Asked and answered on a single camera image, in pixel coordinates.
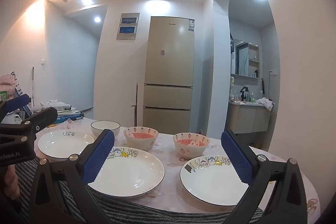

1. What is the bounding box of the beige refrigerator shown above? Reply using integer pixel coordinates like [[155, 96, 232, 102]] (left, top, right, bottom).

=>
[[142, 16, 196, 135]]

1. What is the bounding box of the beige bathroom vanity cabinet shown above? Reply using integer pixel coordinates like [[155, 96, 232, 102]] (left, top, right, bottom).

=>
[[227, 102, 272, 134]]

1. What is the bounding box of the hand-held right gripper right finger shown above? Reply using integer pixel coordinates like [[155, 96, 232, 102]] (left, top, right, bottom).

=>
[[221, 130, 307, 224]]

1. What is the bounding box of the grey striped clothing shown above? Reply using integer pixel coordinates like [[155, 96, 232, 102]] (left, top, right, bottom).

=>
[[14, 156, 265, 224]]

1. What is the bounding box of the pink fluffy blanket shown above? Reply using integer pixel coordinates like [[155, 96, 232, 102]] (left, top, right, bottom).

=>
[[0, 74, 16, 98]]

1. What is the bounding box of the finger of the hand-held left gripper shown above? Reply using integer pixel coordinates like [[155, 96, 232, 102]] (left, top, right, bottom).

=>
[[0, 107, 58, 138], [0, 94, 31, 122]]

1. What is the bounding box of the person's left hand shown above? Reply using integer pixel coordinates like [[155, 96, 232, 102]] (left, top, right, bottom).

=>
[[4, 164, 21, 200]]

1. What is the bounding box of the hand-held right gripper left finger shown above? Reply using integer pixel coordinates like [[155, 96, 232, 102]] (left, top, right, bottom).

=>
[[28, 129, 116, 224]]

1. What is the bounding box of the white plate with cartoon print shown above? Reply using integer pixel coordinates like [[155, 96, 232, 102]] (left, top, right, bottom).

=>
[[180, 155, 250, 206], [88, 147, 166, 198]]

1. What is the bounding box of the white flat box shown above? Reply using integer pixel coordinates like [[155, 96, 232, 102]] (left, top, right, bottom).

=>
[[41, 101, 72, 112]]

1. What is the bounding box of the bathroom mirror cabinet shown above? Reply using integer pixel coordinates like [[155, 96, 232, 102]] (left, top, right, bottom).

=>
[[235, 39, 260, 79]]

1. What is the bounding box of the white ribbed bowl black rim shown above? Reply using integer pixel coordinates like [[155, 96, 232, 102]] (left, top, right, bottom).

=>
[[91, 121, 121, 138]]

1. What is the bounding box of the grey electrical panel box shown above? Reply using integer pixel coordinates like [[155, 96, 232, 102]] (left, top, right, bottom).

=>
[[116, 13, 140, 41]]

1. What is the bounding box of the white plate with black lettering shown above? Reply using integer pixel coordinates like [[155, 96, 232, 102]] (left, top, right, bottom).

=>
[[37, 130, 95, 159]]

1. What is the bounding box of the pink strawberry print bowl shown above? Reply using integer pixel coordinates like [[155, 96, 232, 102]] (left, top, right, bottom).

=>
[[123, 126, 159, 151], [173, 132, 210, 157]]

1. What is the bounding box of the white crumpled cloth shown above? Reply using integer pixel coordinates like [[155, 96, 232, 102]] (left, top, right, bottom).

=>
[[257, 97, 275, 110]]

